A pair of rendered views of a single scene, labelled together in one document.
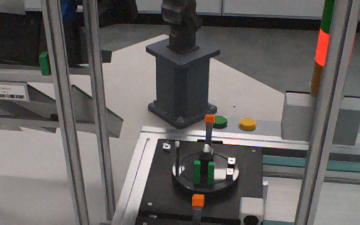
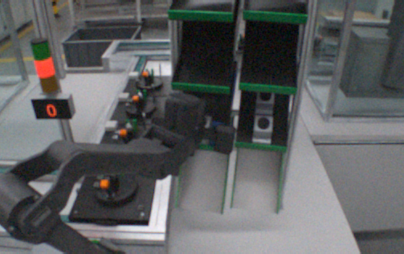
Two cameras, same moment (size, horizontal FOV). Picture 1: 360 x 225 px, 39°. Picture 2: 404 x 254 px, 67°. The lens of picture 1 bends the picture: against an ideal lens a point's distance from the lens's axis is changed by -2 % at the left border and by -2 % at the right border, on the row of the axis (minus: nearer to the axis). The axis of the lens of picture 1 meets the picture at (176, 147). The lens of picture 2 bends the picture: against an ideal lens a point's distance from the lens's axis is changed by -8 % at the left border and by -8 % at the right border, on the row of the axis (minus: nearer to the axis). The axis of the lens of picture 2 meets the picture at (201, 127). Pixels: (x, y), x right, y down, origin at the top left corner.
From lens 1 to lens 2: 1.60 m
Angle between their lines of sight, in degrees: 110
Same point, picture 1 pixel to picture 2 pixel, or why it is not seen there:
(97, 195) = (196, 221)
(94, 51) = not seen: hidden behind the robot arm
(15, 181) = (262, 227)
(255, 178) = (83, 190)
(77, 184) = not seen: hidden behind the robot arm
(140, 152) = (161, 211)
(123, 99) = not seen: outside the picture
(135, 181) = (163, 190)
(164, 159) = (143, 200)
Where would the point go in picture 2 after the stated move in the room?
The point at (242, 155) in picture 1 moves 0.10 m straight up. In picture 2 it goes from (85, 207) to (77, 182)
